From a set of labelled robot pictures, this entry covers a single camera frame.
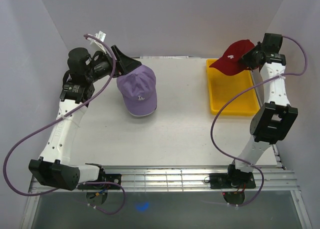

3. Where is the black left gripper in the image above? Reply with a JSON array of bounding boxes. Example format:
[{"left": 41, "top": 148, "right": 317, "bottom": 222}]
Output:
[{"left": 85, "top": 45, "right": 142, "bottom": 83}]

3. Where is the dark red baseball cap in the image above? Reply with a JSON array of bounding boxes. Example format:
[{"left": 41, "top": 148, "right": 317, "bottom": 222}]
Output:
[{"left": 209, "top": 39, "right": 255, "bottom": 76}]

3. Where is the purple baseball cap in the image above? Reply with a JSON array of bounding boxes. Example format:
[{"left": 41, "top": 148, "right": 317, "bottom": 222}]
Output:
[{"left": 116, "top": 65, "right": 157, "bottom": 114}]

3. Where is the white baseball cap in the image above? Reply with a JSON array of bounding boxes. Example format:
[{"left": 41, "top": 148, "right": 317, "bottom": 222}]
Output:
[{"left": 129, "top": 110, "right": 156, "bottom": 118}]

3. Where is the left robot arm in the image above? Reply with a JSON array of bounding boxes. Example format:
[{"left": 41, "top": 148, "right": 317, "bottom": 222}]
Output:
[{"left": 28, "top": 45, "right": 142, "bottom": 191}]

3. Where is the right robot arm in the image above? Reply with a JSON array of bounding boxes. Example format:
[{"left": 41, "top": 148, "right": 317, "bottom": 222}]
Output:
[{"left": 225, "top": 33, "right": 298, "bottom": 188}]

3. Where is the yellow plastic tray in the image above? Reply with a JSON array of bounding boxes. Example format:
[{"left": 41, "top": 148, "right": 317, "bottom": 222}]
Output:
[{"left": 206, "top": 59, "right": 260, "bottom": 117}]

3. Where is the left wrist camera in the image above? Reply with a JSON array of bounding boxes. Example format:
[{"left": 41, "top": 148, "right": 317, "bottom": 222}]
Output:
[{"left": 88, "top": 30, "right": 108, "bottom": 54}]

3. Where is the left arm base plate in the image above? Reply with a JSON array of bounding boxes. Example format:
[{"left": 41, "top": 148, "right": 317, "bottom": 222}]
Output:
[{"left": 77, "top": 173, "right": 122, "bottom": 191}]

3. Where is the aluminium frame rail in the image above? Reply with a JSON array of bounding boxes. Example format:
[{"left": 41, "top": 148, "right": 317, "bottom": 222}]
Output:
[{"left": 27, "top": 167, "right": 301, "bottom": 194}]

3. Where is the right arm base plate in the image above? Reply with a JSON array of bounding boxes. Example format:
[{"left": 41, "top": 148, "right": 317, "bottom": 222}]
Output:
[{"left": 204, "top": 173, "right": 256, "bottom": 189}]

